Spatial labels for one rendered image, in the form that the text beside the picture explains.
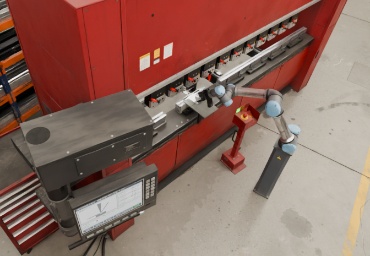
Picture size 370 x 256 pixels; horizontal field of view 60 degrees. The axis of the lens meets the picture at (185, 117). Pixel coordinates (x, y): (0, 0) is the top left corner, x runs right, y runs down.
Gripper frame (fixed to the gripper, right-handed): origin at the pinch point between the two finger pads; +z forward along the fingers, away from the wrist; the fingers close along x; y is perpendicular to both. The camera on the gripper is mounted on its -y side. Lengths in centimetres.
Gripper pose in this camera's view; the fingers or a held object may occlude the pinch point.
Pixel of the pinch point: (198, 101)
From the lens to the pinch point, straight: 290.0
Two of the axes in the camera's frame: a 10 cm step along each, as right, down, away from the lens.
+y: -4.7, -8.7, -1.3
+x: -7.1, 4.6, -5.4
